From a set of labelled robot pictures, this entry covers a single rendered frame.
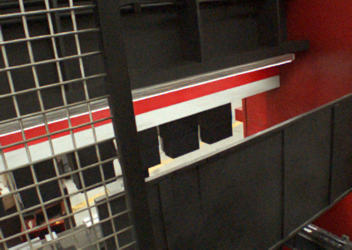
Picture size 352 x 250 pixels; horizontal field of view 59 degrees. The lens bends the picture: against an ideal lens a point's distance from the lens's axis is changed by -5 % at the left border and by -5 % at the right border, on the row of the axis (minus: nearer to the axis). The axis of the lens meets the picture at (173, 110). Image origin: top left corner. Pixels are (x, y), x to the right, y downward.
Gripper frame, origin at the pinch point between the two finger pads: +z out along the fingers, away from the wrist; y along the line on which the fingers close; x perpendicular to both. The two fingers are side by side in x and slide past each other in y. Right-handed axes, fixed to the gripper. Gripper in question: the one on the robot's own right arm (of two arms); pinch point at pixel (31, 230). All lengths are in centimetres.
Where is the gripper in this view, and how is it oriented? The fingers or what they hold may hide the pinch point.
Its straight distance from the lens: 176.1
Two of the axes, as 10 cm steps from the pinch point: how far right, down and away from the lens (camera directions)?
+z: 2.0, 9.8, 0.4
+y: 3.9, -0.4, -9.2
